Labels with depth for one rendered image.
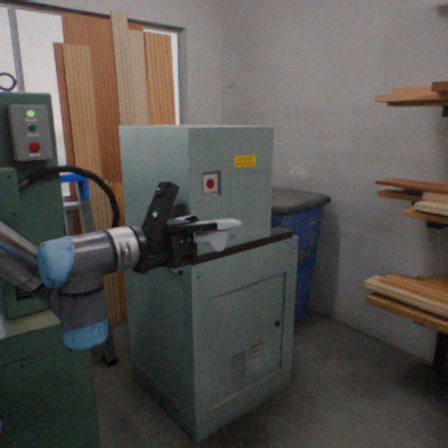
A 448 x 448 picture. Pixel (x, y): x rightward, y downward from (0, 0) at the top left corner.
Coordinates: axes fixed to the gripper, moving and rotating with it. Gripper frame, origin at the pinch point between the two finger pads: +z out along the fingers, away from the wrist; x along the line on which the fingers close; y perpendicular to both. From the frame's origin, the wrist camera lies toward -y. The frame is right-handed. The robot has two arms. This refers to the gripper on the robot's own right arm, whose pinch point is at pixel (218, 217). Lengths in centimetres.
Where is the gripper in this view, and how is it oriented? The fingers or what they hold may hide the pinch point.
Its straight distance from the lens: 81.3
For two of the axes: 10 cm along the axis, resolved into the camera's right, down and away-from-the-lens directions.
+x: 6.2, 0.7, -7.8
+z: 7.8, -1.6, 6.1
